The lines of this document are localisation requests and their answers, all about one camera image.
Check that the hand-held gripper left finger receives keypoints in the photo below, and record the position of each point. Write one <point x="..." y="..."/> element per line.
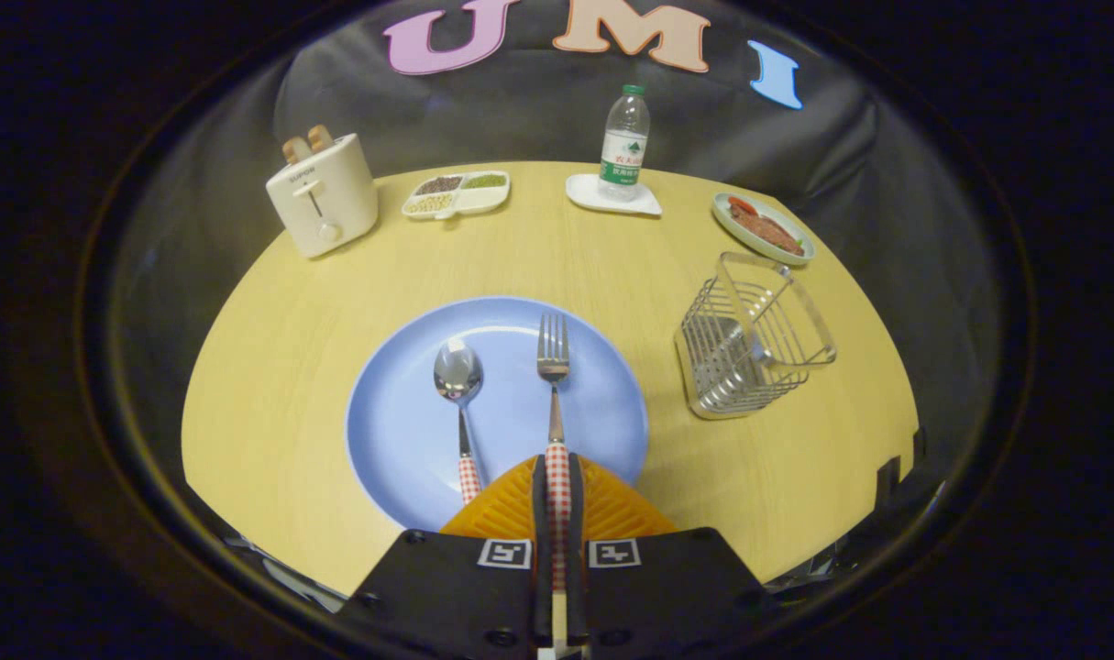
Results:
<point x="541" y="513"/>

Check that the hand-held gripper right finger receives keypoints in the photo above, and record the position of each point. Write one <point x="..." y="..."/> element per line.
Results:
<point x="576" y="513"/>

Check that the blue round plate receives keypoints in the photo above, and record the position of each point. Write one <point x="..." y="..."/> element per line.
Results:
<point x="401" y="431"/>

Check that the white square coaster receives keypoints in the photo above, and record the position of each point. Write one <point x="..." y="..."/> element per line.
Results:
<point x="584" y="194"/>

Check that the white divided tray with grains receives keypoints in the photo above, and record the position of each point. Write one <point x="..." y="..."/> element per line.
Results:
<point x="456" y="192"/>

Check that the green plate with food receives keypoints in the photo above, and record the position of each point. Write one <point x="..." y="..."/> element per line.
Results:
<point x="763" y="229"/>

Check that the clear plastic water bottle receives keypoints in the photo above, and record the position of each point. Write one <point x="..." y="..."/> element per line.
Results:
<point x="624" y="142"/>

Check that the cream white toaster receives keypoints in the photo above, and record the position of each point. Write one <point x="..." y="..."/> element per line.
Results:
<point x="327" y="197"/>

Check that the black backdrop cloth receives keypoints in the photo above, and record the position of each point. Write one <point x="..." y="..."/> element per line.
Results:
<point x="538" y="110"/>

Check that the toast slice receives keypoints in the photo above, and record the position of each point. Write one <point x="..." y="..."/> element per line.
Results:
<point x="294" y="148"/>
<point x="320" y="137"/>

